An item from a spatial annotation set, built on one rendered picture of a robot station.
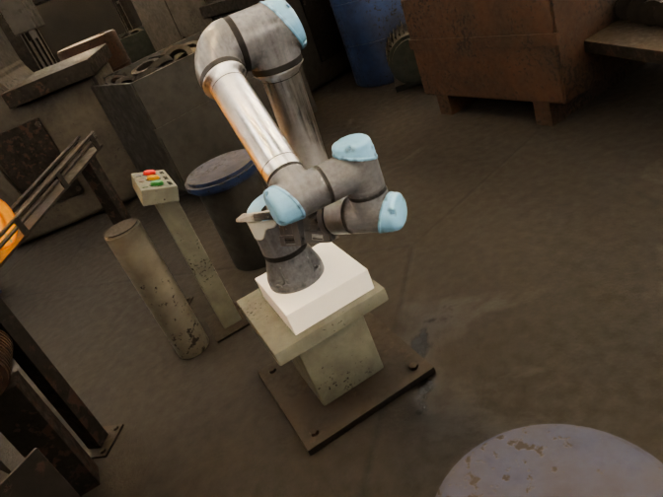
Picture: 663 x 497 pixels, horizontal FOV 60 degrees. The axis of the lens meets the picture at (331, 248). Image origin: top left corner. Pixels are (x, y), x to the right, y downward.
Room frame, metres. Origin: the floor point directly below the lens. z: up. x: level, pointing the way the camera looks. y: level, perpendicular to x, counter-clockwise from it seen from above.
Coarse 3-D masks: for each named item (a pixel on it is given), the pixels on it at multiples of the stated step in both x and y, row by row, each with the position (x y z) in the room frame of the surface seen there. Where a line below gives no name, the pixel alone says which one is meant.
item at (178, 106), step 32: (160, 64) 3.42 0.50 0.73; (192, 64) 3.23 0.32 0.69; (96, 96) 3.59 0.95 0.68; (128, 96) 3.14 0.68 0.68; (160, 96) 3.10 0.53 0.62; (192, 96) 3.19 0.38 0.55; (128, 128) 3.37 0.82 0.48; (160, 128) 3.06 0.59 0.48; (192, 128) 3.14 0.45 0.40; (224, 128) 3.23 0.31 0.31; (160, 160) 3.17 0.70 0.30; (192, 160) 3.10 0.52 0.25
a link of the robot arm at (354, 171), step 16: (336, 144) 0.98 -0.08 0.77; (352, 144) 0.95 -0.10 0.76; (368, 144) 0.96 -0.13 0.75; (336, 160) 0.96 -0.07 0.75; (352, 160) 0.94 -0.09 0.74; (368, 160) 0.95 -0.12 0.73; (336, 176) 0.94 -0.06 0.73; (352, 176) 0.94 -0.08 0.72; (368, 176) 0.94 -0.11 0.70; (336, 192) 0.93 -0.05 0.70; (352, 192) 0.95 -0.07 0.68; (368, 192) 0.94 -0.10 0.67
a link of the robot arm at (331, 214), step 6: (342, 198) 1.02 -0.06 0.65; (330, 204) 1.02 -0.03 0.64; (336, 204) 1.01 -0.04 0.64; (324, 210) 1.02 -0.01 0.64; (330, 210) 1.01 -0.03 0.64; (336, 210) 1.00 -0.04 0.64; (324, 216) 1.01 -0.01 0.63; (330, 216) 1.00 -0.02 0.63; (336, 216) 0.99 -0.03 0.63; (324, 222) 1.01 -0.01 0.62; (330, 222) 1.00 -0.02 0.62; (336, 222) 0.99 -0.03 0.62; (330, 228) 1.00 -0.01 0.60; (336, 228) 0.99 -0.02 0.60; (342, 228) 0.99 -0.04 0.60; (336, 234) 1.01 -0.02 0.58; (342, 234) 1.01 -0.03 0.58
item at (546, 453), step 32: (480, 448) 0.54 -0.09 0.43; (512, 448) 0.52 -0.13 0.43; (544, 448) 0.50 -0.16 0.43; (576, 448) 0.48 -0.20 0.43; (608, 448) 0.47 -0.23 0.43; (640, 448) 0.46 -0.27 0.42; (448, 480) 0.52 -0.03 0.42; (480, 480) 0.49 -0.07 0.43; (512, 480) 0.47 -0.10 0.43; (544, 480) 0.46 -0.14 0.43; (576, 480) 0.44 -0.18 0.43; (608, 480) 0.43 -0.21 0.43; (640, 480) 0.41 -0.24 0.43
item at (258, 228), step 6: (240, 216) 1.13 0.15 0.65; (246, 216) 1.11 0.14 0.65; (252, 216) 1.10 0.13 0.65; (252, 222) 1.10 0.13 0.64; (258, 222) 1.10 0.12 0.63; (264, 222) 1.09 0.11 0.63; (270, 222) 1.09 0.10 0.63; (252, 228) 1.10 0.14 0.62; (258, 228) 1.10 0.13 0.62; (264, 228) 1.09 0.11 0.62; (270, 228) 1.09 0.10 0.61; (258, 234) 1.09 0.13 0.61; (264, 234) 1.09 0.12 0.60; (258, 240) 1.09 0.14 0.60
